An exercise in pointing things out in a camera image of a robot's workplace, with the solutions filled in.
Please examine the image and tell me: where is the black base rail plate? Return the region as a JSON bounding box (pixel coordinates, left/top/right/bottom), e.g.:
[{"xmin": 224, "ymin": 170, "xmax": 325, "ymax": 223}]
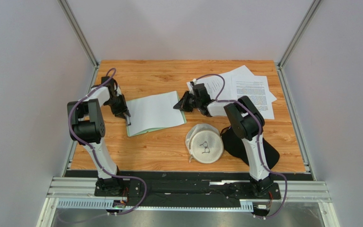
[{"xmin": 65, "ymin": 170, "xmax": 314, "ymax": 210}]

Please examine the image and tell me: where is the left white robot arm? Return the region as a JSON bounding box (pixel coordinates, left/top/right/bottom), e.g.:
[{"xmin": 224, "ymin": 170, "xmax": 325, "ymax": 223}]
[{"xmin": 67, "ymin": 76, "xmax": 131, "ymax": 196}]

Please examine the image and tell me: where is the black baseball cap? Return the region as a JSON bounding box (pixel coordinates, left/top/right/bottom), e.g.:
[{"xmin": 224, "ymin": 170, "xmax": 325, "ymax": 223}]
[{"xmin": 220, "ymin": 127, "xmax": 280, "ymax": 169}]

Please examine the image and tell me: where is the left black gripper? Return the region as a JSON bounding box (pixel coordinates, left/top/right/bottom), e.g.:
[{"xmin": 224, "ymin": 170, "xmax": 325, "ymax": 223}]
[{"xmin": 105, "ymin": 94, "xmax": 131, "ymax": 119}]

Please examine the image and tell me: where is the white paper sheet behind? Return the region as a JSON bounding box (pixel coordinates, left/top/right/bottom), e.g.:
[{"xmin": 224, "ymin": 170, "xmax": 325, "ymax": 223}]
[{"xmin": 219, "ymin": 65, "xmax": 278, "ymax": 105}]

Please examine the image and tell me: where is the green clipboard folder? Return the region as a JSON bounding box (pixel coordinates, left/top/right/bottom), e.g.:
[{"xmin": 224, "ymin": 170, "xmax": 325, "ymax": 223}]
[{"xmin": 126, "ymin": 91, "xmax": 188, "ymax": 138}]

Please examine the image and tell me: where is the left aluminium frame post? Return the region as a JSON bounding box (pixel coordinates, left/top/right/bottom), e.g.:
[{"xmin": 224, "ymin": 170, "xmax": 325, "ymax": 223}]
[{"xmin": 58, "ymin": 0, "xmax": 99, "ymax": 69}]

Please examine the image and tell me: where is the right aluminium frame post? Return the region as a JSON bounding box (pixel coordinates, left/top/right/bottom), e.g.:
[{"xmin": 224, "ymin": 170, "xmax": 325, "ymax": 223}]
[{"xmin": 278, "ymin": 0, "xmax": 323, "ymax": 69}]

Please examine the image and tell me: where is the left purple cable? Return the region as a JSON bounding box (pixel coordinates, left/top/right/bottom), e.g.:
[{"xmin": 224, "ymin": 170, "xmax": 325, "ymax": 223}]
[{"xmin": 67, "ymin": 67, "xmax": 147, "ymax": 216}]

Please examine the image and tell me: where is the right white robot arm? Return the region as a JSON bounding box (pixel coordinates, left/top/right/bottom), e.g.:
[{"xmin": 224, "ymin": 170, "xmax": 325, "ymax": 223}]
[{"xmin": 173, "ymin": 84, "xmax": 280, "ymax": 198}]

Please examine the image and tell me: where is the white mesh round pouch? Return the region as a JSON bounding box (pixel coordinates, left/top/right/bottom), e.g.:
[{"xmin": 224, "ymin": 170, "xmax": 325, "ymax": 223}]
[{"xmin": 185, "ymin": 123, "xmax": 224, "ymax": 164}]

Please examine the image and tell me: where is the aluminium frame post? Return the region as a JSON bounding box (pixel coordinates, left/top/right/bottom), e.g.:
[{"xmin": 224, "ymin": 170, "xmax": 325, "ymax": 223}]
[
  {"xmin": 58, "ymin": 0, "xmax": 99, "ymax": 69},
  {"xmin": 278, "ymin": 0, "xmax": 323, "ymax": 69}
]

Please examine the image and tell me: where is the printed text paper sheet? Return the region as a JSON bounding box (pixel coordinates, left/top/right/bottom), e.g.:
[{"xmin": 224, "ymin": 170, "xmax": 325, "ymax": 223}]
[{"xmin": 232, "ymin": 75, "xmax": 277, "ymax": 120}]

